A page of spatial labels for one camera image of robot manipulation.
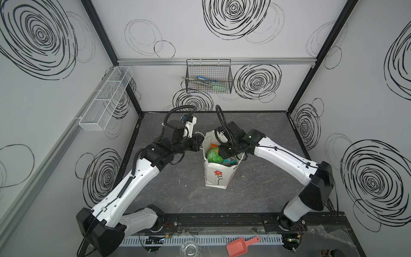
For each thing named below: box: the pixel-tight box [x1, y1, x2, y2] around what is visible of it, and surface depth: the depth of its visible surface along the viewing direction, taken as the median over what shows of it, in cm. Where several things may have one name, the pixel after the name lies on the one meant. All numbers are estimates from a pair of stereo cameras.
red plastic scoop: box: [226, 236, 261, 257], surface depth 69 cm
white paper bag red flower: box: [201, 129, 245, 190], surface depth 72 cm
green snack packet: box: [206, 146, 224, 163], surface depth 79 cm
